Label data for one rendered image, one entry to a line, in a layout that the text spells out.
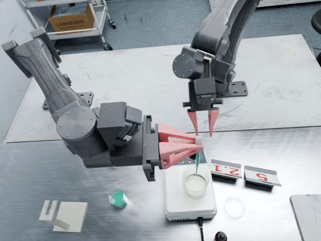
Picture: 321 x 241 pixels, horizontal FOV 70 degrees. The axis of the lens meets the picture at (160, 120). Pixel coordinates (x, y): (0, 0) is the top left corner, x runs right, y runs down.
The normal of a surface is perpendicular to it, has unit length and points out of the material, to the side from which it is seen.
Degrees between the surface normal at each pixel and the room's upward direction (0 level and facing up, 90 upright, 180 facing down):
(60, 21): 87
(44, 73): 16
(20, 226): 0
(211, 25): 22
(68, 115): 1
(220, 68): 54
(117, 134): 90
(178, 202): 0
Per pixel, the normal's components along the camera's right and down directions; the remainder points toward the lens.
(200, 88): -0.07, 0.09
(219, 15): -0.32, -0.27
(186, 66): -0.51, 0.11
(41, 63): 0.06, -0.38
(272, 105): -0.11, -0.57
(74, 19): 0.05, 0.79
